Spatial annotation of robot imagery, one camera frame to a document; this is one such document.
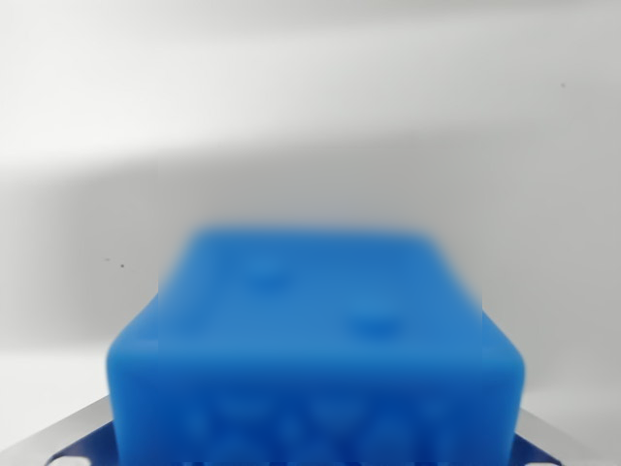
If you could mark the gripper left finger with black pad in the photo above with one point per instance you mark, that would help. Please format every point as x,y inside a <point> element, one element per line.
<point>73,437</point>

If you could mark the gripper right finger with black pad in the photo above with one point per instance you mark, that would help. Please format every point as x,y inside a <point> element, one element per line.
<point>558,442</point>

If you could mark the blue patterned cube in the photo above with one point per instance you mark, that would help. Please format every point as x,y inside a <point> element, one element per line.
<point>315,359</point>

